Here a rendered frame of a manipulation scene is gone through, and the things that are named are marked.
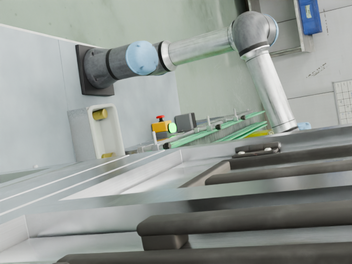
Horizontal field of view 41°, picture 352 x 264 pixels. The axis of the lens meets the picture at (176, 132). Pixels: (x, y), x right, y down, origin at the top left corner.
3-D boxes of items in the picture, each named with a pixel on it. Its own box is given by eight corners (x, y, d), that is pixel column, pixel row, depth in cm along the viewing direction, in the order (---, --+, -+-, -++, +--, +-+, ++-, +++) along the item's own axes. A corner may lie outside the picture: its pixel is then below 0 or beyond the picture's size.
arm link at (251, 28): (249, 1, 139) (310, 155, 136) (260, 4, 148) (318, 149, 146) (216, 18, 144) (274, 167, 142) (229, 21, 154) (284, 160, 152)
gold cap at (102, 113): (94, 108, 169) (104, 106, 167) (98, 115, 171) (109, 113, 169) (90, 114, 166) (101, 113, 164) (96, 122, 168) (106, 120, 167)
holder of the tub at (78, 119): (82, 190, 159) (101, 188, 155) (66, 110, 157) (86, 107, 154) (108, 179, 174) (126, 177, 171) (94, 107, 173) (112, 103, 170)
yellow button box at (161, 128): (153, 139, 212) (167, 136, 209) (150, 122, 212) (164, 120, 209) (159, 136, 219) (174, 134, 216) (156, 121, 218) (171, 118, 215)
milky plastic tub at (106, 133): (80, 175, 158) (101, 172, 154) (67, 110, 157) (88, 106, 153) (107, 165, 174) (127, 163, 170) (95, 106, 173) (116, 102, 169)
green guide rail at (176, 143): (144, 155, 174) (163, 152, 171) (143, 152, 174) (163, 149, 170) (254, 113, 334) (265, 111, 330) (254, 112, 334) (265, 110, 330)
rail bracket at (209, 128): (193, 133, 224) (219, 130, 219) (190, 119, 224) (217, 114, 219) (196, 132, 228) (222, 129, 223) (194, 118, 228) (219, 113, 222)
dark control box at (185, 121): (176, 131, 237) (191, 129, 234) (173, 116, 237) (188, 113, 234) (182, 129, 245) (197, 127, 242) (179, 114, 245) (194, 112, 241)
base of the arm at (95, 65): (80, 46, 167) (102, 40, 163) (106, 51, 181) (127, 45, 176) (86, 88, 167) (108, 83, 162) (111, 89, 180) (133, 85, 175)
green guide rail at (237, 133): (147, 174, 174) (166, 172, 171) (147, 172, 174) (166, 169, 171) (255, 123, 334) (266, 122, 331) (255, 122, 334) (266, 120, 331)
